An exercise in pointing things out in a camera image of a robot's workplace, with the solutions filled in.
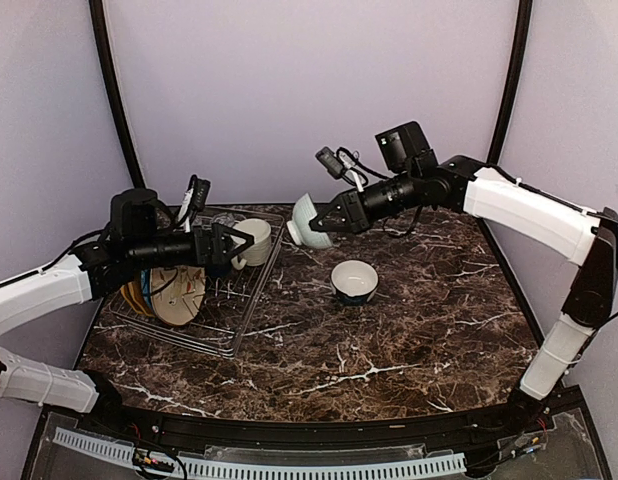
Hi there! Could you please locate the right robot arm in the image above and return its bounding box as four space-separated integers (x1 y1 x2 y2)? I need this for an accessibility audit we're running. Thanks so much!
309 121 618 434

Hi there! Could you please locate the wiring bundle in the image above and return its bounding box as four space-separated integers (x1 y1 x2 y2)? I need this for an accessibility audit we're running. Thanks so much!
463 414 555 474
78 409 190 480

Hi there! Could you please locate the light green ceramic bowl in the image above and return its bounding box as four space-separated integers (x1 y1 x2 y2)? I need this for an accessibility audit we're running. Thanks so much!
286 193 333 250

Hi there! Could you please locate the cream ribbed mug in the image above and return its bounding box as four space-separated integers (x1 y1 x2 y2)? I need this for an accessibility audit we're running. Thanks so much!
231 218 272 270

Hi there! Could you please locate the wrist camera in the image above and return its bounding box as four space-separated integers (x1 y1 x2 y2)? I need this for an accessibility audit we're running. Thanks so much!
315 146 388 192
176 174 211 227

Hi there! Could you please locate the left wiring bundle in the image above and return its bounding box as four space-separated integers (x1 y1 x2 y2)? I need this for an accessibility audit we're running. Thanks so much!
78 409 190 480

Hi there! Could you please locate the blue plate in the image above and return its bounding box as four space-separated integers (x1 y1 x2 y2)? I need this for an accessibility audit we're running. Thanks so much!
140 270 155 317

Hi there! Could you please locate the dark bowl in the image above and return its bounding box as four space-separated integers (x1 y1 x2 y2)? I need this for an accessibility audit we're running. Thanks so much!
330 260 379 306

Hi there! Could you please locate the light blue slotted cable duct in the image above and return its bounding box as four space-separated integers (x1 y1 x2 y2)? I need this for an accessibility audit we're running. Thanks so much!
53 427 466 479

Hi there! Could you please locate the left black frame post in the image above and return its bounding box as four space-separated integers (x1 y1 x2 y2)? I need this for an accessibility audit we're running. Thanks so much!
88 0 146 188

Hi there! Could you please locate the black frame post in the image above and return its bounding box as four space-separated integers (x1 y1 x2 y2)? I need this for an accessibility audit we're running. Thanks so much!
88 0 146 188
487 0 533 165

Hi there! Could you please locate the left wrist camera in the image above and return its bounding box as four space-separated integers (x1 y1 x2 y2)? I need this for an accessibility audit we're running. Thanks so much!
176 174 211 227

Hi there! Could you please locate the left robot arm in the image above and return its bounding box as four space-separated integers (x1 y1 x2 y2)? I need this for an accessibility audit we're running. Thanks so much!
0 189 254 436

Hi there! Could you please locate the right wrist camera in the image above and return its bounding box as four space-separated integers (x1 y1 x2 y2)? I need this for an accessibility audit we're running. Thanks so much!
315 146 388 192

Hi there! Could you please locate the yellow dotted top plate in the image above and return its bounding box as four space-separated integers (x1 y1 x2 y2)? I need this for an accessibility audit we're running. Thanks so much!
120 285 135 308

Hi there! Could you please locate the right wiring bundle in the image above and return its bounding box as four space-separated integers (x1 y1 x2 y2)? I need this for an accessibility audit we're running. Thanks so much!
463 414 555 474

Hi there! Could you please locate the metal wire dish rack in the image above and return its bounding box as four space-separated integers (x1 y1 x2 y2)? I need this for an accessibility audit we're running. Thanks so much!
103 206 285 358

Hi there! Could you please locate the black front rail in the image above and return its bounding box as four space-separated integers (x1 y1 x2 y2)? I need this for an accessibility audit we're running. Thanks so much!
43 389 585 456

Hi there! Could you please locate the right black frame post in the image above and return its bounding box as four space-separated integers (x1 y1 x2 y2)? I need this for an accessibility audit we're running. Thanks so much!
487 0 533 165

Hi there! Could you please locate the yellow bottom plate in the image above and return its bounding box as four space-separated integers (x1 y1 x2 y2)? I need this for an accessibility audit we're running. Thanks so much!
149 266 206 327

